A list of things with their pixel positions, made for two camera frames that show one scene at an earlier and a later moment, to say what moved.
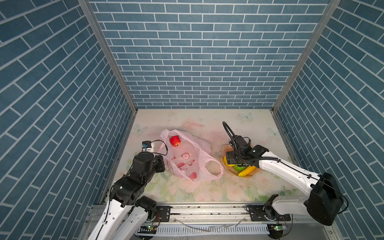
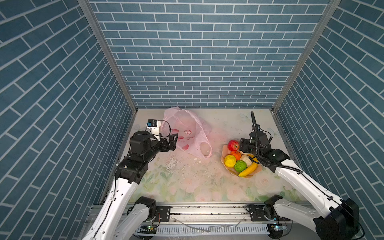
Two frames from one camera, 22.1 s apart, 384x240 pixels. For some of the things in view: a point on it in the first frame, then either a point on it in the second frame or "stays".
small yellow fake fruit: (226, 162) stays
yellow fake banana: (249, 170) stays
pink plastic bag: (185, 155) to (193, 132)
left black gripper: (159, 159) to (172, 144)
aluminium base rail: (219, 213) stays
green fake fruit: (239, 169) stays
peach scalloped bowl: (230, 169) stays
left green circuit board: (147, 230) stays
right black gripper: (229, 157) to (243, 144)
